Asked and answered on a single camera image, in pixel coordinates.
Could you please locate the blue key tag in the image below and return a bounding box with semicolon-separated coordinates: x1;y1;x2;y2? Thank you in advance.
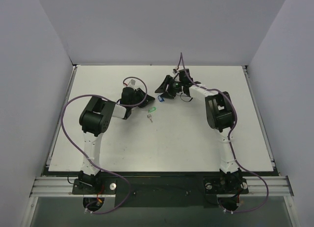
158;96;164;102

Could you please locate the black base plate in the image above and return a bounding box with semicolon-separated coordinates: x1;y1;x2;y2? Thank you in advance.
36;172;286;211

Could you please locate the silver key on table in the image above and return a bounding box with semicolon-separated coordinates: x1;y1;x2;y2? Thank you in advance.
147;114;153;123

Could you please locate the green key tag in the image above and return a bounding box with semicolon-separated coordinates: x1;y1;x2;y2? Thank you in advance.
148;107;157;113

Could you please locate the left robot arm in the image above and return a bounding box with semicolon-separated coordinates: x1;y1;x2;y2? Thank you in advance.
73;87;155;195

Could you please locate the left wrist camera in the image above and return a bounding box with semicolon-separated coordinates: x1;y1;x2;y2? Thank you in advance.
127;79;136;88

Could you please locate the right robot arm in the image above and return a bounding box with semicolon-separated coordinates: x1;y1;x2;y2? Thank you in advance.
155;69;248;196

